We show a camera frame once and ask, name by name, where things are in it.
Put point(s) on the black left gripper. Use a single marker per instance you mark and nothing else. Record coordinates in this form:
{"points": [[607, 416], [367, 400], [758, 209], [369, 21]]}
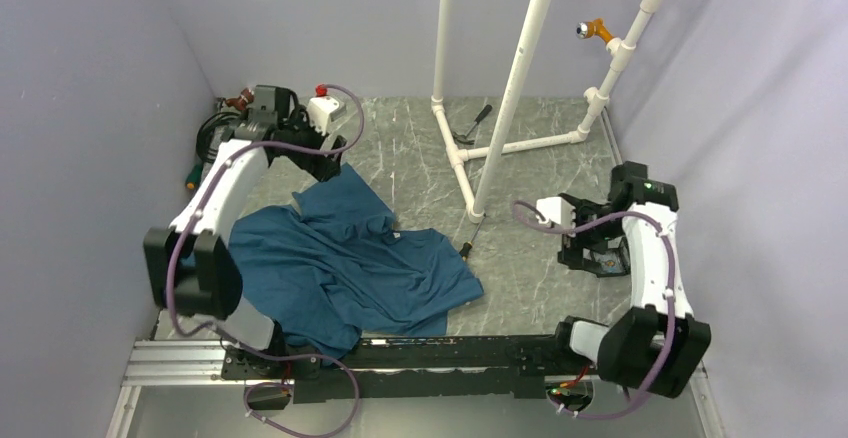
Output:
{"points": [[320, 166]]}

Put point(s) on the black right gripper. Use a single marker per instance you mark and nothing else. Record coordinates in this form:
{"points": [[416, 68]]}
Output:
{"points": [[572, 252]]}

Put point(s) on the blue t-shirt garment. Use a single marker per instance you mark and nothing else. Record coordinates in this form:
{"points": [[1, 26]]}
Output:
{"points": [[332, 266]]}

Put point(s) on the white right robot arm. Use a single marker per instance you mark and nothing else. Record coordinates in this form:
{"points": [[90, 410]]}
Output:
{"points": [[658, 343]]}

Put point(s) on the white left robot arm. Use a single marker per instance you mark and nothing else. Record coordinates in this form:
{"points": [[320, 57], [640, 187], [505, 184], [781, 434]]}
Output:
{"points": [[192, 272]]}

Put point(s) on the orange hook peg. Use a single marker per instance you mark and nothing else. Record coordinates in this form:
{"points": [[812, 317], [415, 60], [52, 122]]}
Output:
{"points": [[594, 28]]}

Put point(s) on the black open frame box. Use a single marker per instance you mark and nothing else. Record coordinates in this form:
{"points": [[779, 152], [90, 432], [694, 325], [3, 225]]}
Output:
{"points": [[619, 249]]}

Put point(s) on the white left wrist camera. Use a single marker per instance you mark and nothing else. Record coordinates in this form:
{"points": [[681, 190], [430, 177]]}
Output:
{"points": [[323, 110]]}

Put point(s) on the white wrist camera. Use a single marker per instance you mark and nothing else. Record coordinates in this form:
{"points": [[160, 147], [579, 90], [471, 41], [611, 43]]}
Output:
{"points": [[323, 110], [555, 211]]}

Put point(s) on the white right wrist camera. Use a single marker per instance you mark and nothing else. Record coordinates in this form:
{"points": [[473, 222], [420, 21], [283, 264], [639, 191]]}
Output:
{"points": [[555, 211]]}

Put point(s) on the black handled screwdriver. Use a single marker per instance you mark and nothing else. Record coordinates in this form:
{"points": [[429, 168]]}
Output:
{"points": [[467, 246]]}

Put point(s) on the black handled hammer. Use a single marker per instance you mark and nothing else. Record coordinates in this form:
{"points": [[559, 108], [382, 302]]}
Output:
{"points": [[467, 137]]}

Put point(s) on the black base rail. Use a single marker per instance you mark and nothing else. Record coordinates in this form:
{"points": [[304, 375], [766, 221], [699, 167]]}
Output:
{"points": [[518, 366]]}

